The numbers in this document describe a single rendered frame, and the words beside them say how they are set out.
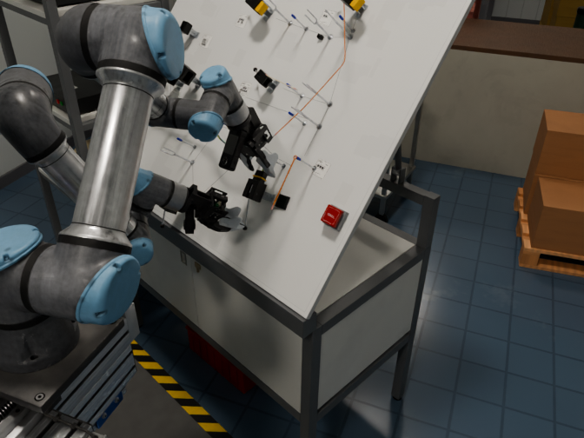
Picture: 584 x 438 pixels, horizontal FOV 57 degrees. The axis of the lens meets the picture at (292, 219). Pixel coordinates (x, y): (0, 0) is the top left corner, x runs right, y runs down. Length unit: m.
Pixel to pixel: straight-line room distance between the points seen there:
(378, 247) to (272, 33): 0.80
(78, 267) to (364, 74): 1.02
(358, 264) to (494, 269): 1.57
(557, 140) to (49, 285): 2.92
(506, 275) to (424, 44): 1.92
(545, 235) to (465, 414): 1.20
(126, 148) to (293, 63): 0.95
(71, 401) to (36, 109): 0.58
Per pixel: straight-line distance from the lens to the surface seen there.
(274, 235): 1.60
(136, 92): 0.95
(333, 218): 1.46
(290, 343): 1.68
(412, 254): 1.88
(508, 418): 2.54
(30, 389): 1.04
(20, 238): 0.97
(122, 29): 0.98
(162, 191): 1.43
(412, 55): 1.58
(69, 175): 1.25
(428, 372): 2.60
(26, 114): 1.21
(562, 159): 3.45
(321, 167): 1.57
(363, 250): 1.87
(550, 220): 3.21
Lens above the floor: 1.90
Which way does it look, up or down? 33 degrees down
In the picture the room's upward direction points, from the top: 1 degrees clockwise
